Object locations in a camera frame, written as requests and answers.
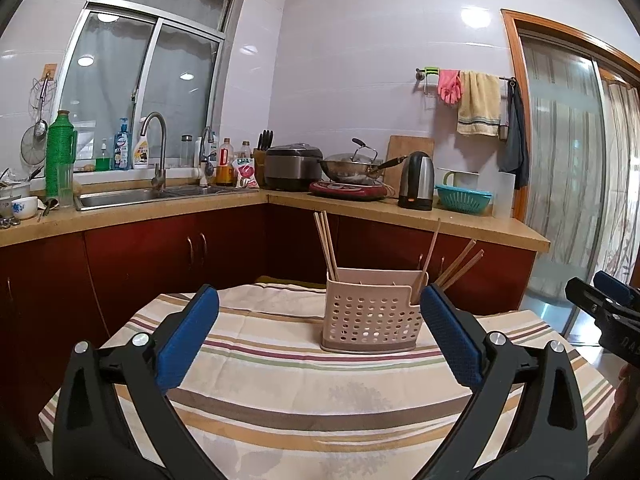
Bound wooden chopstick diagonal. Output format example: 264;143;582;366
411;219;442;304
434;240;476;285

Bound wooden chopstick long central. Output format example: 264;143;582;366
314;211;335;281

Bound wooden chopstick horizontal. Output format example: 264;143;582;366
321;210;340;281

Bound red kitchen cabinets with counter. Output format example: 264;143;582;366
1;191;550;438

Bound steel kitchen faucet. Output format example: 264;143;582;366
138;110;170;192

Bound translucent white plastic container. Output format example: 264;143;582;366
492;172;515;219

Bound teal plastic colander basket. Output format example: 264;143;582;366
435;184;492;214

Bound dark hanging cloth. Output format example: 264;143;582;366
498;78;529;190

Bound pink perforated utensil holder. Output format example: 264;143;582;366
320;268;428;353

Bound glass sliding door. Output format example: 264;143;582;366
501;10;639;347

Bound stainless steel sink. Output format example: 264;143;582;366
74;185;258;211

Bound steel electric kettle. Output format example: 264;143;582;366
398;151;435;211

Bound blue white ceramic bowl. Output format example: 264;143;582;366
11;196;39;220

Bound yellow hanging towel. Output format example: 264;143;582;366
457;70;501;138

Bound small green bottle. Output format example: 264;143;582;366
96;139;111;171

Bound wooden cutting board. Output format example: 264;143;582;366
383;134;435;198

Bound white spray cleaner bottle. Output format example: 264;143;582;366
132;130;149;169

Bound pink rubber glove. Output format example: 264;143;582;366
437;70;462;105

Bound cooking oil bottle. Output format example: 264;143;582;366
216;138;234;186

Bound blue detergent bottle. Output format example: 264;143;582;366
112;117;131;170

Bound red white snack bag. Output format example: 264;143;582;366
232;158;259;188

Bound steel wok with lid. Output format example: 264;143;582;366
319;138;407;185

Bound green thermos bottle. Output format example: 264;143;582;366
44;110;77;198

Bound grey rice cooker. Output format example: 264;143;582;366
265;143;323;192

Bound red induction cooker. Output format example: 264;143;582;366
309;181;387;202

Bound knife block with knives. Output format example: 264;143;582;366
253;130;273;188

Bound aluminium sliding window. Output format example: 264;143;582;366
56;0;234;171

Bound white green-handled mug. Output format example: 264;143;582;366
442;170;480;191

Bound hanging wire strainer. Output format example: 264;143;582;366
20;70;55;167

